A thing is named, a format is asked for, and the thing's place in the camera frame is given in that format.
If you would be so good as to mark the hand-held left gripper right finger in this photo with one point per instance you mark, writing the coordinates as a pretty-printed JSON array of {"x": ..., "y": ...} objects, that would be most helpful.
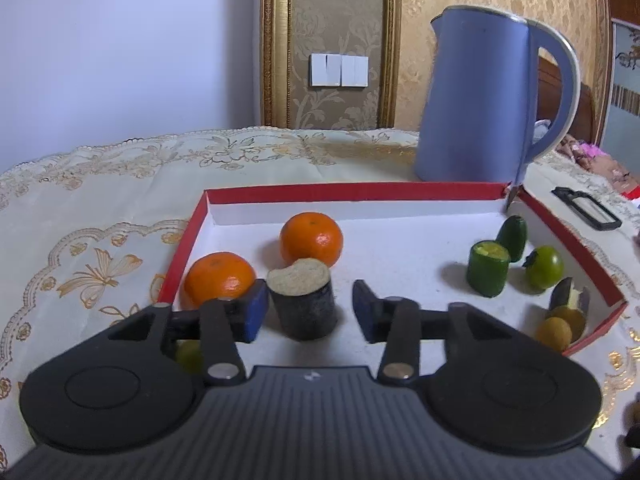
[{"x": 364, "y": 312}]

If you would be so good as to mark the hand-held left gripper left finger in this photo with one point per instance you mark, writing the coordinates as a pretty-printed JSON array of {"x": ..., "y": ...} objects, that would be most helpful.
[{"x": 255, "y": 310}]

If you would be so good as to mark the orange mandarin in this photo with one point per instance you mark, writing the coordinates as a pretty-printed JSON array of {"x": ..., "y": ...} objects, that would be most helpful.
[
  {"x": 310, "y": 240},
  {"x": 217, "y": 280}
]

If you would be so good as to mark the dark eggplant piece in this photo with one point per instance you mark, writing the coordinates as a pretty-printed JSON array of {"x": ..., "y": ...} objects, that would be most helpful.
[
  {"x": 305, "y": 310},
  {"x": 560, "y": 295}
]

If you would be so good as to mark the red cardboard box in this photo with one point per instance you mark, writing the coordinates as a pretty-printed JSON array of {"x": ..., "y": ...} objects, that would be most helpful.
[{"x": 400, "y": 260}]

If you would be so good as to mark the small green tomato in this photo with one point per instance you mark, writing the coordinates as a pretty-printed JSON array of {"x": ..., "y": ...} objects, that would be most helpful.
[{"x": 190, "y": 357}]

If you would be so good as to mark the cut green cucumber piece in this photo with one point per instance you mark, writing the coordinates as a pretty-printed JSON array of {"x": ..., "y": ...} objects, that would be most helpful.
[{"x": 487, "y": 275}]

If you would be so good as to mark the pointed green cucumber end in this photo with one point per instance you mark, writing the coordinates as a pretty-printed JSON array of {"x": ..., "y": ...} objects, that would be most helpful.
[{"x": 515, "y": 235}]

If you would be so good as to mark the large green tomato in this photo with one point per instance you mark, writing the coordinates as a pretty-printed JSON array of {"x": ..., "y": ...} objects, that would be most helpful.
[{"x": 545, "y": 270}]

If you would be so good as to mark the small brown longan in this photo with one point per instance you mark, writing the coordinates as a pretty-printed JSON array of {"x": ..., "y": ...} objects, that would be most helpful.
[{"x": 554, "y": 335}]

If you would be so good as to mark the large brown longan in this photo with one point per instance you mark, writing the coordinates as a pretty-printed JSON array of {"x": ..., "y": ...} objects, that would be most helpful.
[{"x": 572, "y": 316}]

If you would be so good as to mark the cream floral lace tablecloth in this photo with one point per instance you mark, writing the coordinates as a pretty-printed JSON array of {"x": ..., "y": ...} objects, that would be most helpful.
[{"x": 100, "y": 200}]

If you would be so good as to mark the blue electric kettle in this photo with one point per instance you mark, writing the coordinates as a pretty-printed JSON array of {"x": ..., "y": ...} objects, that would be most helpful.
[{"x": 470, "y": 110}]

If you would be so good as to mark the pink patterned bedding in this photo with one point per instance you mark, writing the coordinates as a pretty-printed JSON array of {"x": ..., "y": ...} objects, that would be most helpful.
[{"x": 595, "y": 160}]

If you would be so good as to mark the brown wooden headboard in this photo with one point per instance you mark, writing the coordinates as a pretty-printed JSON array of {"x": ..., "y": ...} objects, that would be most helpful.
[{"x": 550, "y": 85}]

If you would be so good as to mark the patterned wardrobe door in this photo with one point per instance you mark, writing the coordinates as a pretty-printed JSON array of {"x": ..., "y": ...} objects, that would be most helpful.
[{"x": 625, "y": 85}]

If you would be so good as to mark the black plastic bracket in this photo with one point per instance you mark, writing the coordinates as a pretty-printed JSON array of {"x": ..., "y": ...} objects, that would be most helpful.
[{"x": 560, "y": 191}]

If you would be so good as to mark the white wall switch plate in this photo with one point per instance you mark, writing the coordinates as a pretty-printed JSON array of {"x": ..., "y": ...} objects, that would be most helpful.
[
  {"x": 324, "y": 70},
  {"x": 355, "y": 71}
]

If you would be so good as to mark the gold wall frame moulding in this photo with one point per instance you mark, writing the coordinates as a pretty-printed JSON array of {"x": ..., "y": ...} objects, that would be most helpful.
[{"x": 274, "y": 35}]

